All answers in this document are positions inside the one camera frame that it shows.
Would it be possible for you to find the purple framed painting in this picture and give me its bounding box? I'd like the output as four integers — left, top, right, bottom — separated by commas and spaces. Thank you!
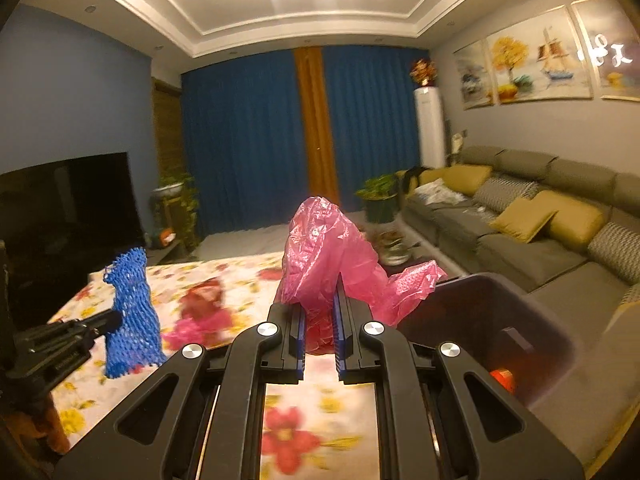
570, 0, 640, 101

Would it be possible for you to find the grey patterned sofa pillow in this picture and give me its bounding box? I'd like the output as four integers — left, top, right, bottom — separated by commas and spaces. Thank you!
472, 177, 541, 218
587, 222, 640, 283

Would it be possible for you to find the black television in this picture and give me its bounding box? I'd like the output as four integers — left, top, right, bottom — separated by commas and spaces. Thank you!
0, 151, 146, 326

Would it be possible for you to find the grey sectional sofa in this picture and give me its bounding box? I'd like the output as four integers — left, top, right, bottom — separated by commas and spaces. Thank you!
400, 146, 640, 461

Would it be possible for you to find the blue curtain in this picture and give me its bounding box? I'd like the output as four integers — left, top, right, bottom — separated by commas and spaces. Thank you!
181, 50, 301, 233
325, 45, 431, 211

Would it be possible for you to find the floral tablecloth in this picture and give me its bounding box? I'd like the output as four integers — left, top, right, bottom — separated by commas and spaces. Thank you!
47, 252, 401, 480

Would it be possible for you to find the trailing plant on stand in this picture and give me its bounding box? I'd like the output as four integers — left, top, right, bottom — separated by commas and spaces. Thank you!
150, 172, 201, 256

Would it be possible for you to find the orange curtain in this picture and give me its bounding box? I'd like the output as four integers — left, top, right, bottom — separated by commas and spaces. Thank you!
294, 47, 341, 206

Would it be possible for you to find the pink plastic bag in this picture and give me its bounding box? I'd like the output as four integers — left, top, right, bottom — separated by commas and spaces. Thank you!
277, 196, 448, 356

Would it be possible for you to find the wide sailboat painting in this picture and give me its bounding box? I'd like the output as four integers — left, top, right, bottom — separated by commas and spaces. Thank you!
485, 7, 596, 106

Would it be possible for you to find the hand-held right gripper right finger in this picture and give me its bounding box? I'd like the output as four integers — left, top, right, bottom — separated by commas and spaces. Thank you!
334, 280, 586, 480

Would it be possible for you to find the person's left hand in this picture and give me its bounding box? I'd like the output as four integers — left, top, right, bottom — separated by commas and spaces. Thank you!
12, 392, 71, 456

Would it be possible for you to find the grey plastic bin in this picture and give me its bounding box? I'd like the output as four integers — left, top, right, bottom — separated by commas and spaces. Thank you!
395, 272, 587, 410

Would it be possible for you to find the white standing air conditioner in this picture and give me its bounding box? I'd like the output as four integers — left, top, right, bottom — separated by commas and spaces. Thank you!
414, 87, 447, 168

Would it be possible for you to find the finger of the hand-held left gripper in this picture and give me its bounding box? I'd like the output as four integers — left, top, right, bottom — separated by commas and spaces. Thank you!
30, 310, 124, 362

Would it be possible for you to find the yellow sofa pillow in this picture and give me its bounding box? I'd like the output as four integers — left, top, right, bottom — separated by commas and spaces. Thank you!
442, 165, 493, 196
532, 190, 606, 253
490, 196, 558, 243

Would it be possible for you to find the small landscape painting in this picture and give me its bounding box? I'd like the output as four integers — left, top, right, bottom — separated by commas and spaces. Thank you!
452, 40, 496, 111

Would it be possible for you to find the decorative bowl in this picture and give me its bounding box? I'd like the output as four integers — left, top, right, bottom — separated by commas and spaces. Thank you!
379, 231, 413, 266

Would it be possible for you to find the pile of light clothes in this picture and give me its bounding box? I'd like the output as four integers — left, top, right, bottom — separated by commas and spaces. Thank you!
415, 177, 471, 206

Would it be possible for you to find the potted plant dark pot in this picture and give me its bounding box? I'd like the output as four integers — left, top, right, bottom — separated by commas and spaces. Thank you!
356, 174, 401, 223

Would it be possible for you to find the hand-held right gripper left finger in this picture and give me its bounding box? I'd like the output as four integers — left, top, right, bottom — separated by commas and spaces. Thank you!
52, 302, 307, 480

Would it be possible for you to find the brown wooden blind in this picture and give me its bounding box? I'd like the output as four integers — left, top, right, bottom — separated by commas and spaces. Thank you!
151, 77, 183, 186

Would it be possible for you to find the blue foam net sleeve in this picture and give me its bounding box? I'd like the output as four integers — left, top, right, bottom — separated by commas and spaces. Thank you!
102, 247, 168, 380

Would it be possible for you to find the artificial flower bouquet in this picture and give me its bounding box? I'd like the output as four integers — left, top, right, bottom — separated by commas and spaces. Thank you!
409, 58, 437, 88

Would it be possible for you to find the plain red paper cup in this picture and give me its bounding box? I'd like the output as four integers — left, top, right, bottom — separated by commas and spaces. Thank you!
487, 367, 516, 393

